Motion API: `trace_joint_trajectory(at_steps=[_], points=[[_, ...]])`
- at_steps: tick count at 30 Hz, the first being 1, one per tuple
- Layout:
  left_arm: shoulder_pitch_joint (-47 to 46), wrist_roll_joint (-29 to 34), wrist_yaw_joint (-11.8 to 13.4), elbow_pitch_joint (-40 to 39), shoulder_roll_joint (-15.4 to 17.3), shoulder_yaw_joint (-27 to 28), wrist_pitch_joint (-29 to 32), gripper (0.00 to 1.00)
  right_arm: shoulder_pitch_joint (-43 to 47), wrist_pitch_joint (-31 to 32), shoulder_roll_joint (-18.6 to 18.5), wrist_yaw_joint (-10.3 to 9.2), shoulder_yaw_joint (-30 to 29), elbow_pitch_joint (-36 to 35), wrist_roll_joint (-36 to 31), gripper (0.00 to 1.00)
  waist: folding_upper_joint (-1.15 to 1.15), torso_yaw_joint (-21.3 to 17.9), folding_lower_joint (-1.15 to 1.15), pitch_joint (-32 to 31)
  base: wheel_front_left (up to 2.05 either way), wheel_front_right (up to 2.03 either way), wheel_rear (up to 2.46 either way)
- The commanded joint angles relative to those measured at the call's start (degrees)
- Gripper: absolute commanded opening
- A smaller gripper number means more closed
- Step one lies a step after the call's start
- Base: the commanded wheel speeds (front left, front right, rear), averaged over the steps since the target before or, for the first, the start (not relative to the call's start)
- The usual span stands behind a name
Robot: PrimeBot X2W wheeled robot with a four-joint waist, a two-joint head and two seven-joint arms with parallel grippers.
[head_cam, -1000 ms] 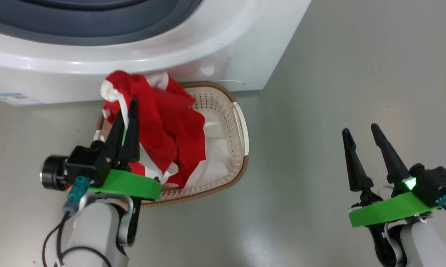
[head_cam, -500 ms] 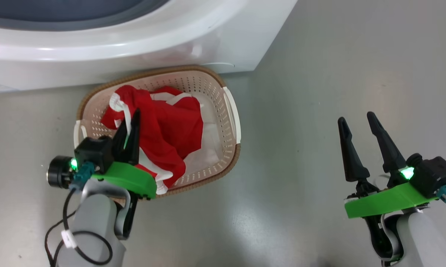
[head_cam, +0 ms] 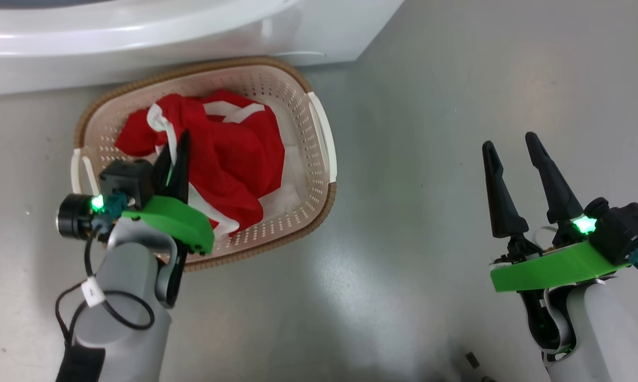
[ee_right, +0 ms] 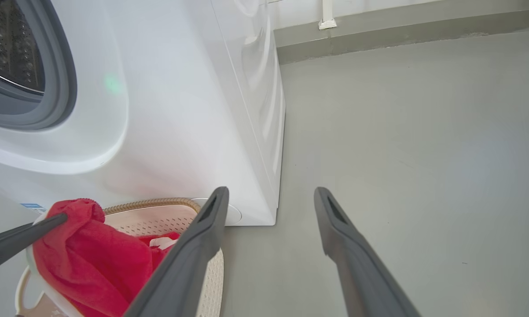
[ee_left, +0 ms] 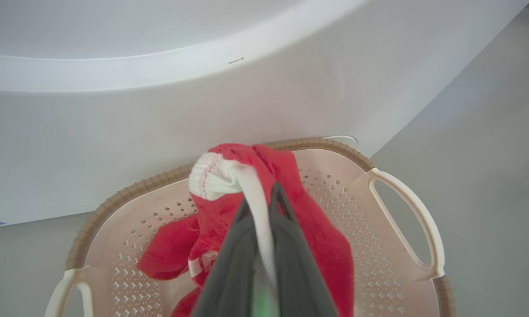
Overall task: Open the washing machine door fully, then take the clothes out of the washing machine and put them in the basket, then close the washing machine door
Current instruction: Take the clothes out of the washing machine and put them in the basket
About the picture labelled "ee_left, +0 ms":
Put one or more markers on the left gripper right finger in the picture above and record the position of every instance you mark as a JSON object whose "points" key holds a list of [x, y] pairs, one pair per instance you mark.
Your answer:
{"points": [[299, 281]]}

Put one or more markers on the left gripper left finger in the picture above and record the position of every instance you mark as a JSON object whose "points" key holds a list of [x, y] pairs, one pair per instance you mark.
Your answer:
{"points": [[229, 281]]}

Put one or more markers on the red and white shirt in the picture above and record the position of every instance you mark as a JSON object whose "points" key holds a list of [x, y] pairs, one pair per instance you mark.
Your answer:
{"points": [[321, 246]]}

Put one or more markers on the cream perforated laundry basket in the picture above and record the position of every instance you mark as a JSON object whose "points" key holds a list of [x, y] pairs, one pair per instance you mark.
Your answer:
{"points": [[379, 273]]}

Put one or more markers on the white front-load washing machine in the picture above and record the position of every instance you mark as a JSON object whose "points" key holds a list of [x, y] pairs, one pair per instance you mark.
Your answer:
{"points": [[159, 123]]}

